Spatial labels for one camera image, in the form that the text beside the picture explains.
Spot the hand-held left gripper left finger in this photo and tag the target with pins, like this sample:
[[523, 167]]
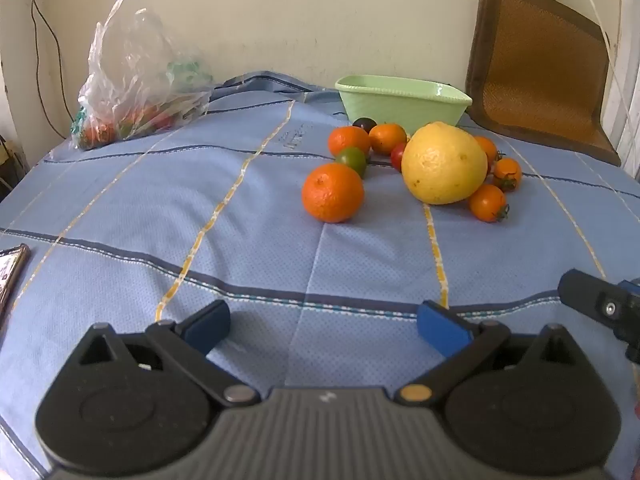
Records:
[[207, 322]]

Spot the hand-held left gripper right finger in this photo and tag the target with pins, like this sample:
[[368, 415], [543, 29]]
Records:
[[440, 330]]

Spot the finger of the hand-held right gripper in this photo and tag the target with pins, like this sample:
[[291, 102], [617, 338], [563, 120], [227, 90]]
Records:
[[595, 300]]

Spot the orange cherry tomato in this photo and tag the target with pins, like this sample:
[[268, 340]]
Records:
[[487, 203], [508, 174], [488, 149]]

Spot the large yellow grapefruit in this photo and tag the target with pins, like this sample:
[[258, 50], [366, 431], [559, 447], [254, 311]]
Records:
[[444, 163]]

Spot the large orange tangerine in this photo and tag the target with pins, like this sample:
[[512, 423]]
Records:
[[332, 193]]

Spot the red cherry tomato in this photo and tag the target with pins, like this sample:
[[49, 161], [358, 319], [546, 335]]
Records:
[[398, 156]]

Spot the green tomato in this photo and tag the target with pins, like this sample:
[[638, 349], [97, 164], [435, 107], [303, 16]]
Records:
[[354, 160]]

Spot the dark purple tomato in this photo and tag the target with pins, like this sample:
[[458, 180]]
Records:
[[365, 123]]

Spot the light green plastic basin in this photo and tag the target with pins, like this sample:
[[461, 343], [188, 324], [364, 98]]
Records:
[[400, 102]]

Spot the blue striped cloth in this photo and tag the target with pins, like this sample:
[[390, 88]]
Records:
[[280, 240]]

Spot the brown woven seat cushion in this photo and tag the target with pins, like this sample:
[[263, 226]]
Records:
[[540, 60]]

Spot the clear plastic bag with produce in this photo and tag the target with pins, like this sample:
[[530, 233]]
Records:
[[140, 80]]

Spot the white window frame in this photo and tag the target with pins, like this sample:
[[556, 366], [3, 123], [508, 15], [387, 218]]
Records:
[[622, 85]]

